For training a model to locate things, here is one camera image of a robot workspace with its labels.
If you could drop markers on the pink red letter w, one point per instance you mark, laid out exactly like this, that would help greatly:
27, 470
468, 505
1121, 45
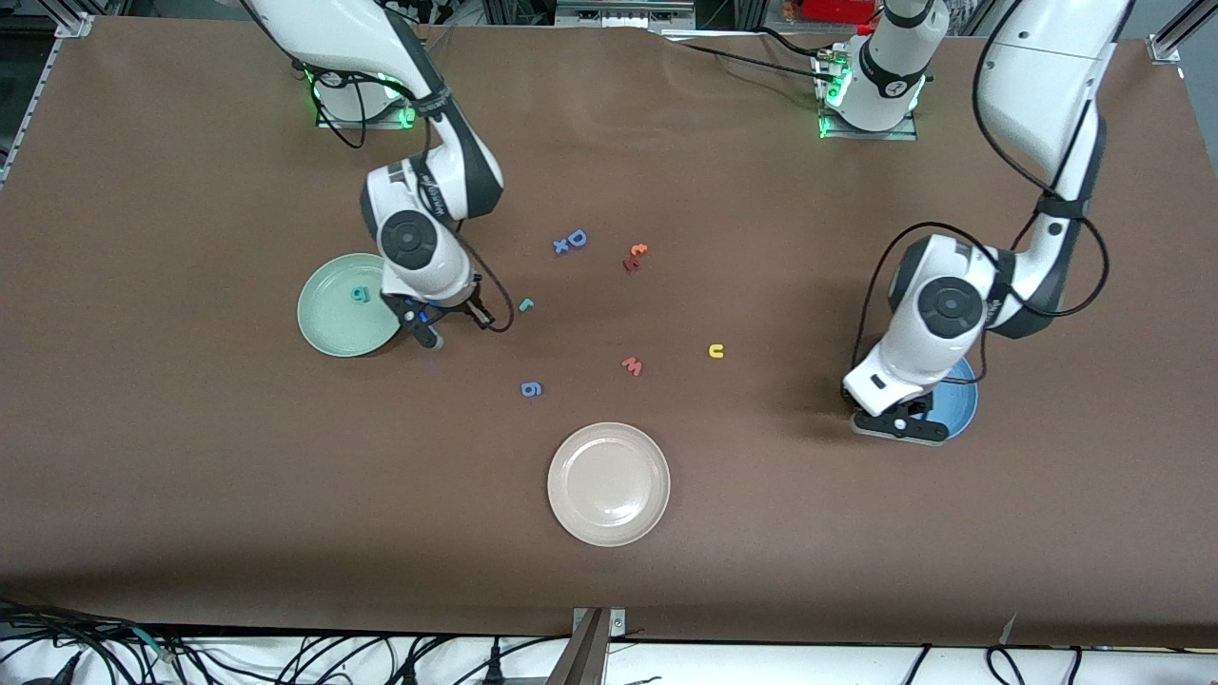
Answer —
632, 367

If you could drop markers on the beige plate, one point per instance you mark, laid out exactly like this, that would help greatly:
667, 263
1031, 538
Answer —
608, 484

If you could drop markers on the brown table cover sheet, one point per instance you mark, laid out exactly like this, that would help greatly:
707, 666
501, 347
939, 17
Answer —
190, 476

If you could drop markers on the grey metal table bracket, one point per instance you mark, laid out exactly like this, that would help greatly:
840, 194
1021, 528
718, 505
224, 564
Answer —
585, 656

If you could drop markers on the aluminium frame rail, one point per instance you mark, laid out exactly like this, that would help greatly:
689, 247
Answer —
76, 24
1166, 49

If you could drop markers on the grey metal frame beam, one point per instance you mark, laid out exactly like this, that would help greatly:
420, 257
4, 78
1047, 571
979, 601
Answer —
623, 17

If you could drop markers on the aluminium left arm base plate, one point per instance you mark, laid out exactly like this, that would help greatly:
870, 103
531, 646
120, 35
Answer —
871, 136

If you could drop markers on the blue plate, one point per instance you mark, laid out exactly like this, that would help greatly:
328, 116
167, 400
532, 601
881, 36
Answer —
956, 409

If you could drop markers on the red box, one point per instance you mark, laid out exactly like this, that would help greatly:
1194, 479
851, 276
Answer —
842, 9

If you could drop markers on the white paper tag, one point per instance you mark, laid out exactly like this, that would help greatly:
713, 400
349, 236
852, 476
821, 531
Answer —
1010, 628

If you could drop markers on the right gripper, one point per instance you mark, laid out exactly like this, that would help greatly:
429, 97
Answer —
445, 307

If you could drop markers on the blue letter D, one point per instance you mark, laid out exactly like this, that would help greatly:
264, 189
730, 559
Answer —
571, 240

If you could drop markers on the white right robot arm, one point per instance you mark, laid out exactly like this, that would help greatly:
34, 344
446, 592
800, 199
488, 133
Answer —
343, 29

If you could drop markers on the light green plate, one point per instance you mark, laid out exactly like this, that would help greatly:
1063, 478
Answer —
333, 323

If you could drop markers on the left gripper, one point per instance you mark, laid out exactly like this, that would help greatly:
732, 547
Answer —
916, 408

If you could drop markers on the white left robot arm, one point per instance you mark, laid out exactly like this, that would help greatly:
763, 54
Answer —
1037, 86

